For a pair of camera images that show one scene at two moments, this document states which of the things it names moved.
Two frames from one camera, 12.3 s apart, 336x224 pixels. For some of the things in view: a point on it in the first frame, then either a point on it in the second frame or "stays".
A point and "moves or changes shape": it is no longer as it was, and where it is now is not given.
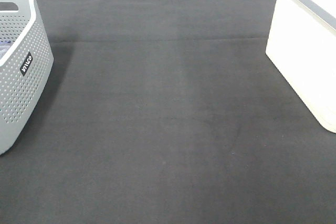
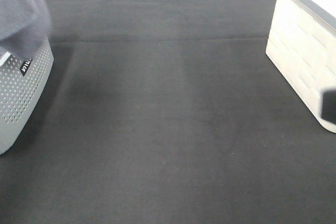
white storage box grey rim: (302, 42) stays
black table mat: (164, 107) stays
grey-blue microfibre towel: (4, 47) moves or changes shape
